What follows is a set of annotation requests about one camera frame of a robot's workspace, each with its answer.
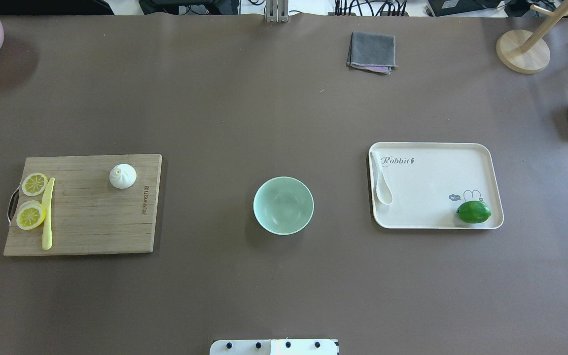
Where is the wooden cutting board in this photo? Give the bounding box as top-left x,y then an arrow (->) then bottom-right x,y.
3,154 -> 162,256

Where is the mint green bowl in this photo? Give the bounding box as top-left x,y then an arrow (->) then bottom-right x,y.
253,176 -> 314,236

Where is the green lime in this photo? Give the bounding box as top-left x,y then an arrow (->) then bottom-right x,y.
456,200 -> 492,224

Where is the grey folded cloth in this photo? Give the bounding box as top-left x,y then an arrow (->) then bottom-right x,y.
346,31 -> 397,75

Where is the white ceramic spoon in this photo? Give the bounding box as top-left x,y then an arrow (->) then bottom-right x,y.
370,150 -> 393,205

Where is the lemon slice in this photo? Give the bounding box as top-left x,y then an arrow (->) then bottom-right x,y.
16,200 -> 47,231
20,172 -> 49,196

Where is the lower lemon slice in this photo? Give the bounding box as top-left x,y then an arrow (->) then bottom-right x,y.
16,200 -> 47,231

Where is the wooden mug tree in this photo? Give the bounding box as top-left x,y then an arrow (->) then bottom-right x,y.
496,0 -> 568,74

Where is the cream rabbit tray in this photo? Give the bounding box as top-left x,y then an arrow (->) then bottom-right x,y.
368,142 -> 503,229

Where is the upper lemon slice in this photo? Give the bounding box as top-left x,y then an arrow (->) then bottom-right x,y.
20,172 -> 49,196

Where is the yellow plastic knife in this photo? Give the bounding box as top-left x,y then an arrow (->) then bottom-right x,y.
41,177 -> 56,251

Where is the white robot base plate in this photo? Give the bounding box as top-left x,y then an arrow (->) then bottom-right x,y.
209,338 -> 340,355

